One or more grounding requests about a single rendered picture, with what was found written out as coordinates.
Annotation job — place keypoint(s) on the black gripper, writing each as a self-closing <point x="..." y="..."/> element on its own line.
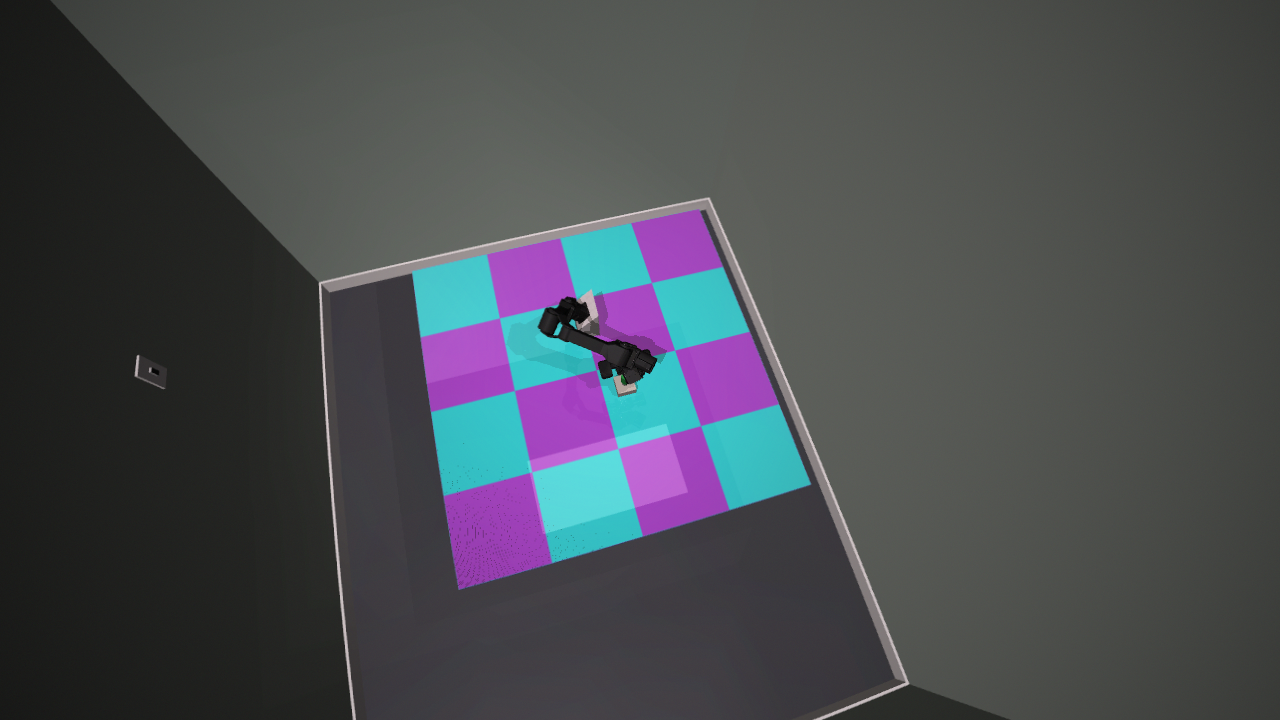
<point x="605" y="367"/>

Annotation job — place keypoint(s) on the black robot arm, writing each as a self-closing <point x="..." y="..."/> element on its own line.
<point x="632" y="361"/>

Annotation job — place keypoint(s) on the beige rectangular block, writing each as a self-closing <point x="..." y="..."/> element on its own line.
<point x="621" y="389"/>

